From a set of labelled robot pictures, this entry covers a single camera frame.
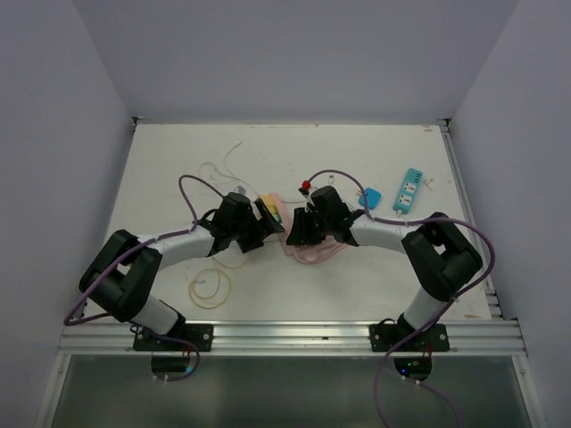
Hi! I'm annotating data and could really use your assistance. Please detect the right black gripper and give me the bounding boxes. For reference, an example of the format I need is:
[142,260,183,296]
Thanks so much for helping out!
[288,208,333,246]

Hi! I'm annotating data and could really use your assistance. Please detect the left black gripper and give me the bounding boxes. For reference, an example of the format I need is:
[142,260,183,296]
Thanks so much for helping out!
[230,198,284,252]

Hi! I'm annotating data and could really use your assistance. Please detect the pink power strip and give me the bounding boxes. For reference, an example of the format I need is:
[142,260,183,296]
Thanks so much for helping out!
[271,193,287,224]

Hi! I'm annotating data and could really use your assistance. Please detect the thin white usb cable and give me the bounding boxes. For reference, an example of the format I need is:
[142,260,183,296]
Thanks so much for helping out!
[198,141,244,193]

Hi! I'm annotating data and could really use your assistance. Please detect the blue plug adapter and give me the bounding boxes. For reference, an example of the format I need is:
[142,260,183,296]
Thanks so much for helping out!
[358,187,382,210]

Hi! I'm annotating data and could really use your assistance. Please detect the teal power strip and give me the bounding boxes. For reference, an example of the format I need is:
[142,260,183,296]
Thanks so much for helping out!
[393,168,423,215]

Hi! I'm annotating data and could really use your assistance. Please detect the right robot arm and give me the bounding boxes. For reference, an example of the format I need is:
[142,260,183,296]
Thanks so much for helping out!
[285,182,483,350]

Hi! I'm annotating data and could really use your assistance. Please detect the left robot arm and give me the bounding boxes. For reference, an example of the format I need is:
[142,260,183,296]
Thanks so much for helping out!
[79,193,285,350]

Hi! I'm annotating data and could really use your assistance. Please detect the yellow usb cable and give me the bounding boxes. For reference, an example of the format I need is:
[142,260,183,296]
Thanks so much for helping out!
[186,253,249,309]

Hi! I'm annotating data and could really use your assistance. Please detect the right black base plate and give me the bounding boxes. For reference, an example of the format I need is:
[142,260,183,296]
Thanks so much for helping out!
[368,318,451,352]

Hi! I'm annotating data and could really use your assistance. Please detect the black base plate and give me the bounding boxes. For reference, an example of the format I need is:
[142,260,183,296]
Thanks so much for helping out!
[129,323,214,352]
[368,318,451,352]

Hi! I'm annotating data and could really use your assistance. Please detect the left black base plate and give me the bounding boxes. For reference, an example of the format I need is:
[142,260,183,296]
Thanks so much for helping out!
[129,323,214,352]

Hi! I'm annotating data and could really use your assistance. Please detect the aluminium rail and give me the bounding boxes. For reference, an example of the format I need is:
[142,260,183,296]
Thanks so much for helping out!
[58,320,526,357]

